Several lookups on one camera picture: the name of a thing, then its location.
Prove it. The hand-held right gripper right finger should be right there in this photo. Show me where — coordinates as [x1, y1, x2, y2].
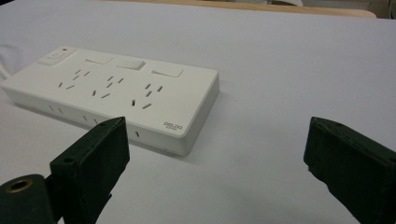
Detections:
[303, 116, 396, 224]

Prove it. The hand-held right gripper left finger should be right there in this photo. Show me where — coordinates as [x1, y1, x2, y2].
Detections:
[49, 116, 131, 224]

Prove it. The white power strip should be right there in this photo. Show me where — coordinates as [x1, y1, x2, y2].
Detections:
[0, 46, 220, 157]

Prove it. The wooden table edge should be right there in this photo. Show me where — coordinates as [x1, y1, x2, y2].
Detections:
[102, 0, 377, 20]

